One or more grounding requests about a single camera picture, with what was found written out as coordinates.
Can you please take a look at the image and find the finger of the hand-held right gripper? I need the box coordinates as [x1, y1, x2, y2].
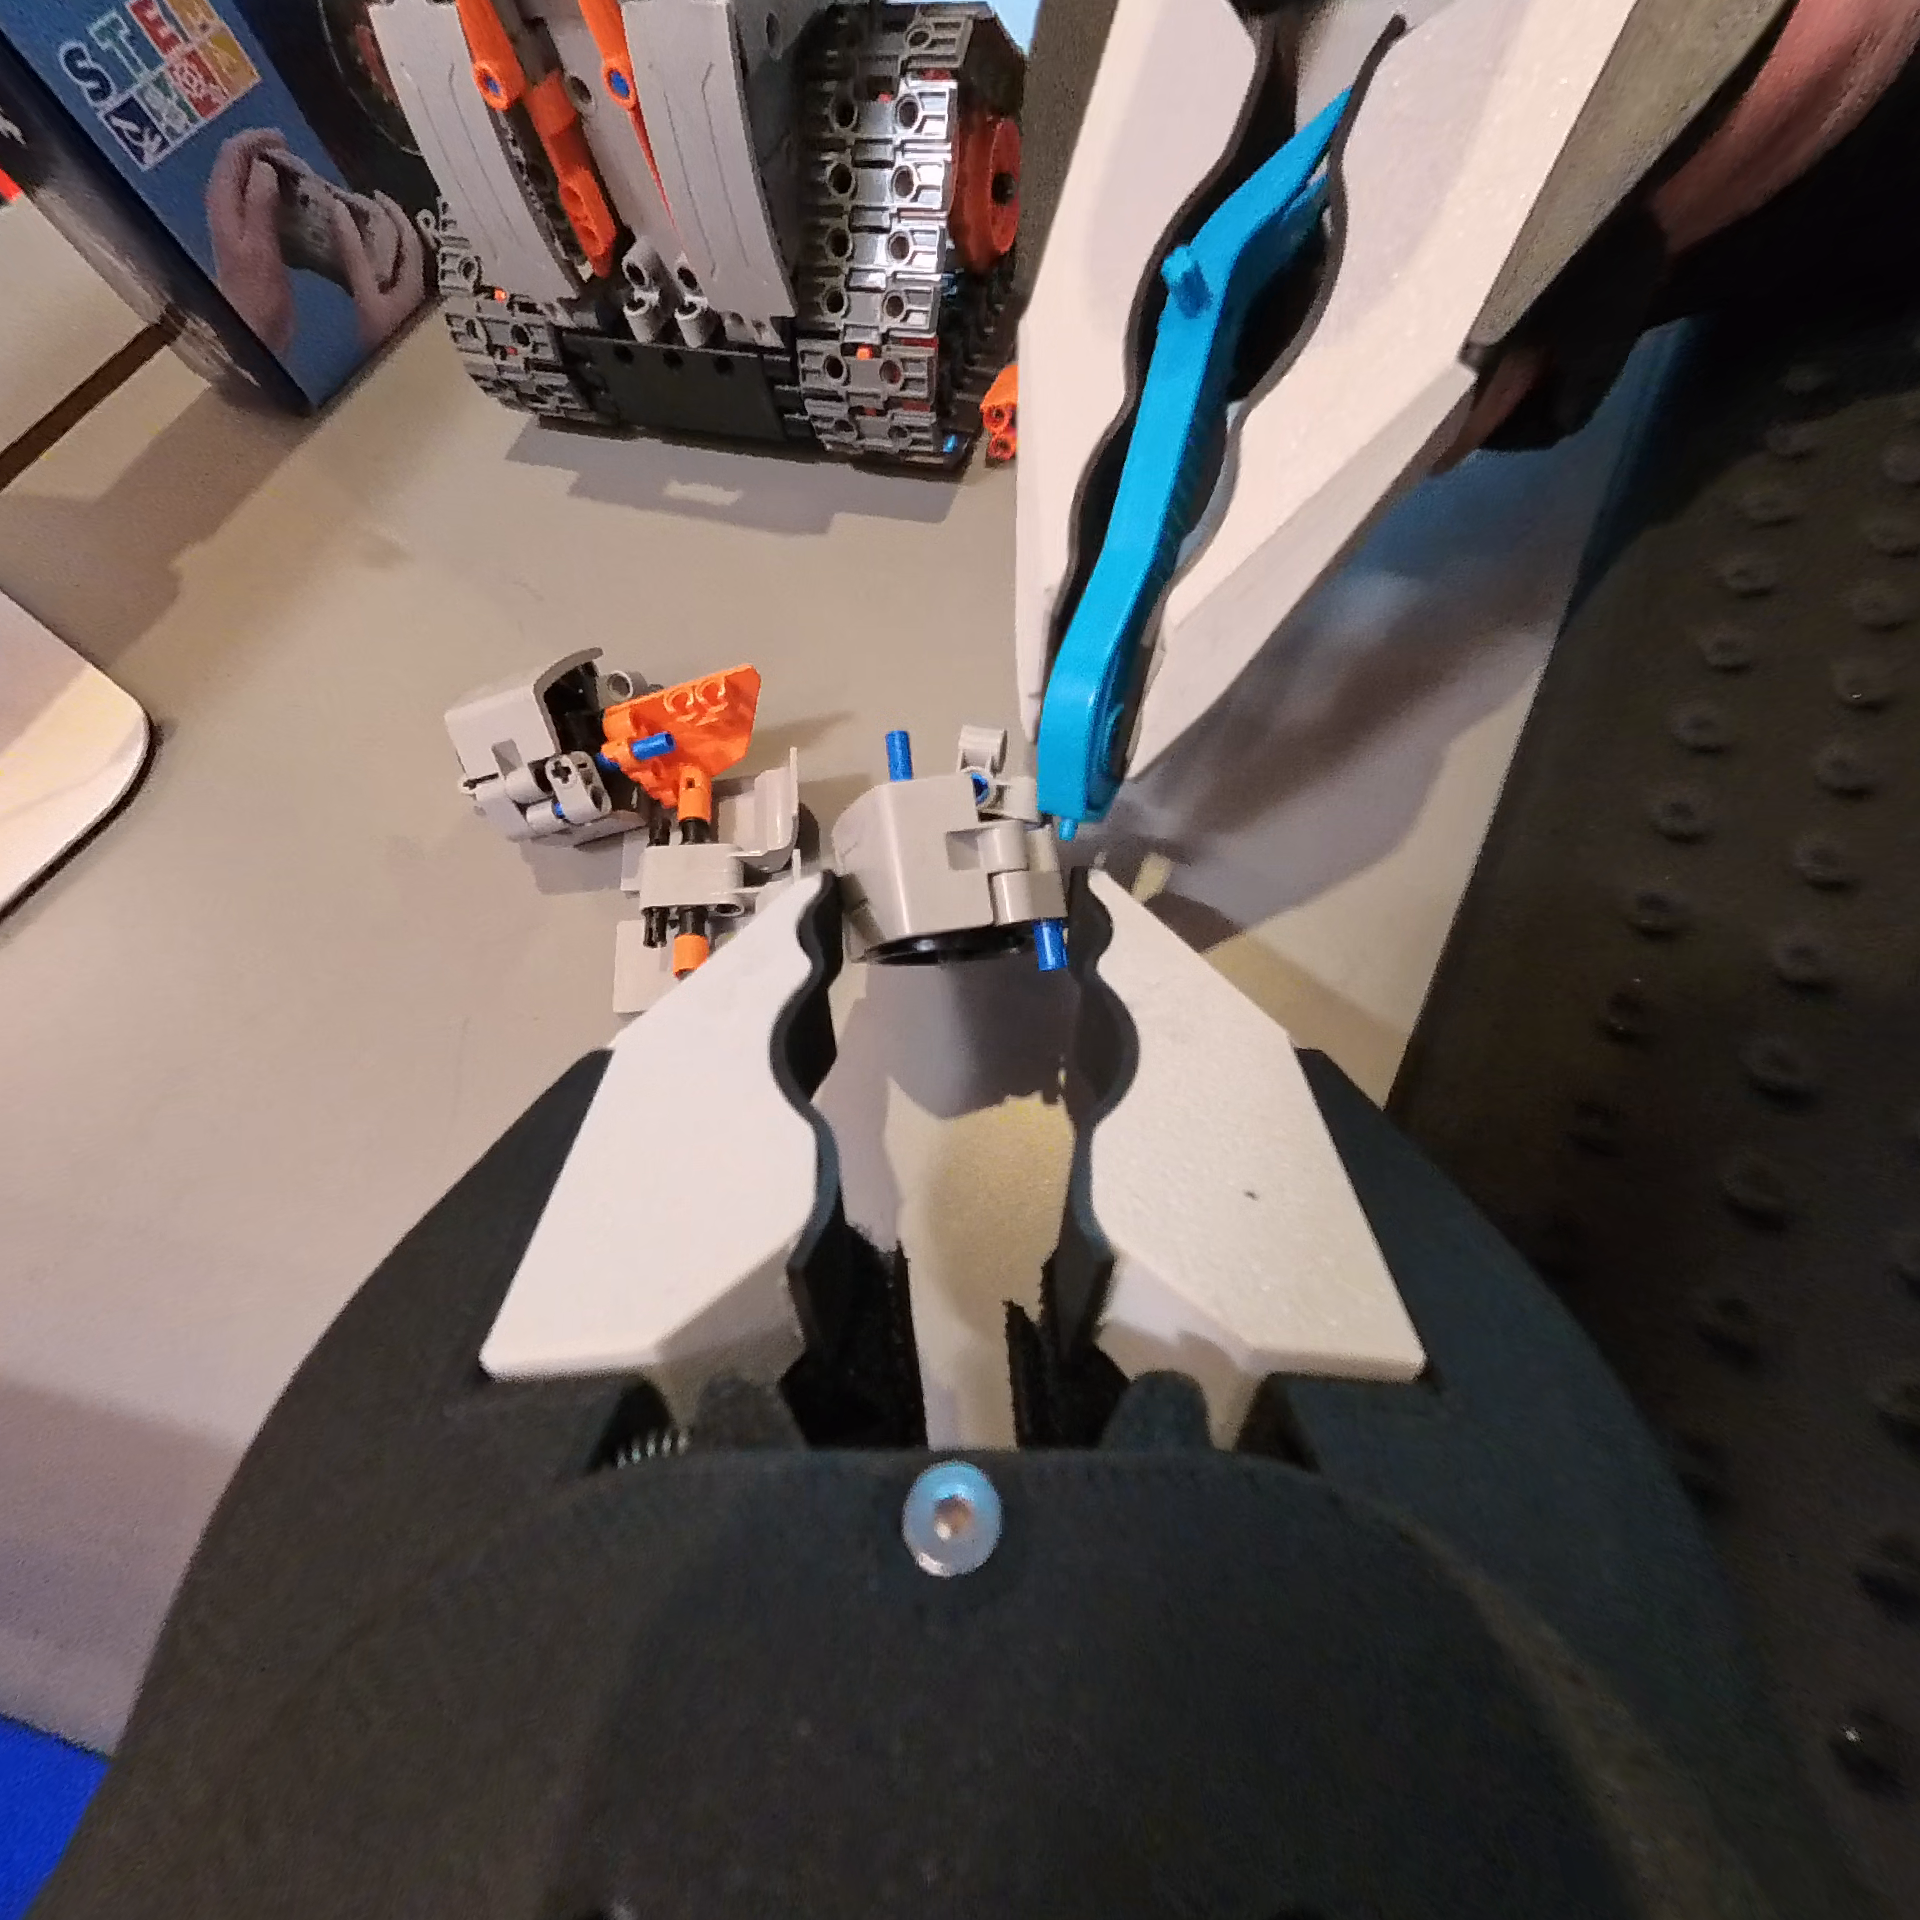
[1112, 0, 1655, 778]
[1016, 0, 1280, 735]

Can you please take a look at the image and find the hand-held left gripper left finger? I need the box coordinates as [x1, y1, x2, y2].
[479, 870, 928, 1452]

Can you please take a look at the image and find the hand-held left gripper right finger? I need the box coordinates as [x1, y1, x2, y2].
[1005, 864, 1427, 1452]

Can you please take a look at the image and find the light blue plastic tool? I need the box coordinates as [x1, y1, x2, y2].
[1036, 87, 1355, 842]

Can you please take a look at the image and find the grey orange axle assembly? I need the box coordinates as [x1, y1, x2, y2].
[599, 663, 806, 1016]

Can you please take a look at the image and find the black wheel hub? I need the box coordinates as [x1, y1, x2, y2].
[859, 928, 1040, 972]

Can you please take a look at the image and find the grey black wheel Lego assembly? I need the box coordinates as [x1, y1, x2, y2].
[829, 726, 1070, 970]

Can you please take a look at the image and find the small blue beam piece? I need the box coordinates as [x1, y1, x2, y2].
[883, 730, 1070, 972]

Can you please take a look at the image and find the person's right hand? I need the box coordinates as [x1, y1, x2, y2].
[1458, 0, 1920, 455]

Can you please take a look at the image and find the grey orange toy robot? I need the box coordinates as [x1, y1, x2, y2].
[367, 0, 1034, 482]

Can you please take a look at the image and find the black dimpled panel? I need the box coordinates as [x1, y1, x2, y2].
[1387, 316, 1920, 1920]

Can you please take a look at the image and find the grey shell block assembly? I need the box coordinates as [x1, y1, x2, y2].
[444, 647, 666, 846]

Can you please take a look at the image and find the blue plastic bin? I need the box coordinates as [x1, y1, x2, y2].
[0, 1710, 117, 1920]

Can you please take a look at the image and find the blue robot kit box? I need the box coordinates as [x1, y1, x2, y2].
[0, 0, 442, 416]

